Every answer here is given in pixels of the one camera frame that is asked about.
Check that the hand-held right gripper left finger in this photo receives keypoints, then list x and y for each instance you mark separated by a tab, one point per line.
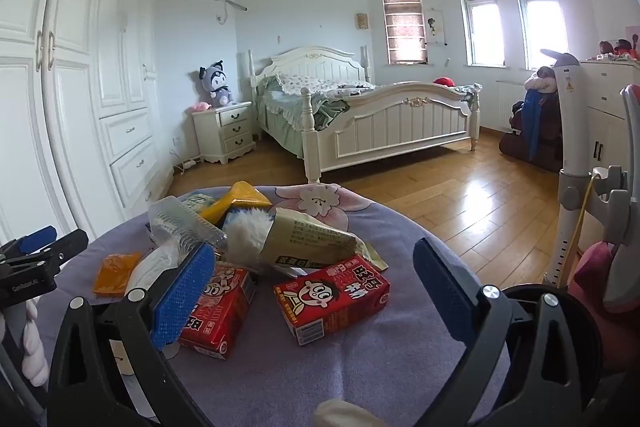
182	299

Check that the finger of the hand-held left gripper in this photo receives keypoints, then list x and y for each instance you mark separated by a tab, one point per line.
37	238
62	248

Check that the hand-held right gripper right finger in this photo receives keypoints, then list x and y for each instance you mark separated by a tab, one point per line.
445	292

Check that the red milk carton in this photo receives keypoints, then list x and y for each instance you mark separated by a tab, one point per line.
325	297
220	307

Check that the orange packet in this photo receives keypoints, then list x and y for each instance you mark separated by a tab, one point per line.
115	274

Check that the pastel braided cushion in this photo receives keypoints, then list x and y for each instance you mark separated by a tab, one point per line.
30	347

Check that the clear ribbed plastic tray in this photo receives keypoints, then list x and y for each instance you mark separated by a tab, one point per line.
180	219

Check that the green white packet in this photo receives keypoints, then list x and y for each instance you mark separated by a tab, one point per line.
197	201

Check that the yellow packet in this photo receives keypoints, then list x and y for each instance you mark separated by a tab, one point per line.
240	197

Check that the white power strip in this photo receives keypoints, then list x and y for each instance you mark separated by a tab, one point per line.
186	165

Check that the beige snack wrapper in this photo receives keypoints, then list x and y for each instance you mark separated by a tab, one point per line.
310	237

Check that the white wardrobe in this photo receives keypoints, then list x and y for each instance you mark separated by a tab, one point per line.
75	82

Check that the dark brown massage chair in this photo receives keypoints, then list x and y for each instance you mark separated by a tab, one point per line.
517	142

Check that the cream nightstand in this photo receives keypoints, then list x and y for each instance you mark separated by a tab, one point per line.
225	132

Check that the cream wooden bed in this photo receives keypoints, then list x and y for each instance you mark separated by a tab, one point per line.
400	122

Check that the pink item on nightstand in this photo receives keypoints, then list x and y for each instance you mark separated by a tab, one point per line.
197	108

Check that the blue cloth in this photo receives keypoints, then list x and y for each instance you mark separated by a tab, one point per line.
536	122

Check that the white radiator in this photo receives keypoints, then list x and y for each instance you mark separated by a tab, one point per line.
510	104

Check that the red item on bed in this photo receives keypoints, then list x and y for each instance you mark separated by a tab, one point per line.
443	82

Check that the green bedspread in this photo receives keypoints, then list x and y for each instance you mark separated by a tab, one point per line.
285	112

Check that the purple plush toy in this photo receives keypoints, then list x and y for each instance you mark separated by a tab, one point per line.
217	84

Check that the pink grey plush toy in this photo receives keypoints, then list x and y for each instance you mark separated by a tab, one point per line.
545	79

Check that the floral pillow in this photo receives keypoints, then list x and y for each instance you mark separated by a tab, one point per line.
307	83

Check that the white dresser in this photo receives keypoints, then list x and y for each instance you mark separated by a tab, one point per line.
605	92

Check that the narrow white window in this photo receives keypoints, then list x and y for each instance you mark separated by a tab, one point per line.
482	27

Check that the window with brown blind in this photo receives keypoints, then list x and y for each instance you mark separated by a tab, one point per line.
404	27

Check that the wide white window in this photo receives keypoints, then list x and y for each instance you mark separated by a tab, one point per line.
542	22

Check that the red dolls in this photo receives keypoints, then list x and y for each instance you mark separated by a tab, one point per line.
622	47

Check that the wall poster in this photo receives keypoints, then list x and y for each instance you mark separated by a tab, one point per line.
435	26

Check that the small wall hanging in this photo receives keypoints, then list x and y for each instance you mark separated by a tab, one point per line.
362	21

